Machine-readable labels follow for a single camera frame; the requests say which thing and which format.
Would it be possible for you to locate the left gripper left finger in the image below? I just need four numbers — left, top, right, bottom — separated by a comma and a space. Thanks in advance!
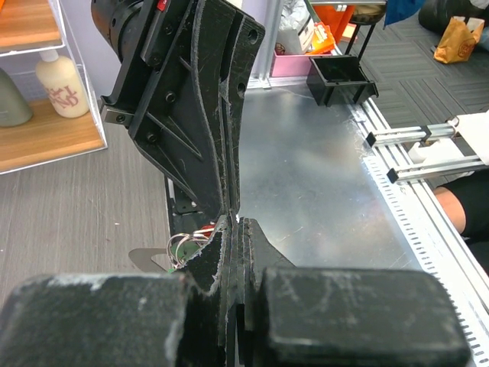
1, 216, 233, 366

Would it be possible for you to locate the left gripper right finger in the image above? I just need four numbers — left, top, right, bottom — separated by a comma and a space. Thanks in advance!
238, 218, 471, 366

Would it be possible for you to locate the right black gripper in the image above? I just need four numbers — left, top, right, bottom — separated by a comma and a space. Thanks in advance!
91, 1, 265, 219

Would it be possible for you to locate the keychain with keys and strap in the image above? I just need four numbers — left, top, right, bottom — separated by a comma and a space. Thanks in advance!
128, 229, 211, 273

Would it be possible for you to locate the small red key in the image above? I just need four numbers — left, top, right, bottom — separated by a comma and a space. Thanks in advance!
200, 225, 215, 237

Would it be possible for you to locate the pink storage bin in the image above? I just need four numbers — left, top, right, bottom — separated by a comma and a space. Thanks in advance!
270, 53, 316, 77

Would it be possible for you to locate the black plastic bin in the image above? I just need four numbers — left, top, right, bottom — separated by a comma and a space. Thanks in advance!
306, 55, 379, 107

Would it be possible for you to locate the cream lotion bottle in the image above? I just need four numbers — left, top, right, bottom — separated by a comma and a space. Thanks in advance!
35, 49, 89, 119

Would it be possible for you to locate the green soap bottle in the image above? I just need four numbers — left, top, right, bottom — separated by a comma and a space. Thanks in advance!
0, 69, 33, 128

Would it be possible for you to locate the person in black clothes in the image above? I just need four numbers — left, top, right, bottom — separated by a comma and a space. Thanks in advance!
434, 170, 488, 274

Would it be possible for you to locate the black garbage bag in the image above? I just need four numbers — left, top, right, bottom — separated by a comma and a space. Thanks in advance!
418, 0, 488, 34

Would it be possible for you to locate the yellow paper bag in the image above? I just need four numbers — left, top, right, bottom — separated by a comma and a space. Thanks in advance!
433, 16, 485, 64

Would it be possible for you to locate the white wire shelf rack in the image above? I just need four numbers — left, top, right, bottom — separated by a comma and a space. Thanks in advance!
1, 1, 107, 174

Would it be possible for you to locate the aluminium extrusion frame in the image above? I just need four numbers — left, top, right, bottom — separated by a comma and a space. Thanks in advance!
347, 99, 489, 268

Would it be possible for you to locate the white slotted cable duct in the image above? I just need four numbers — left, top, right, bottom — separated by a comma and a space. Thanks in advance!
363, 157, 488, 366

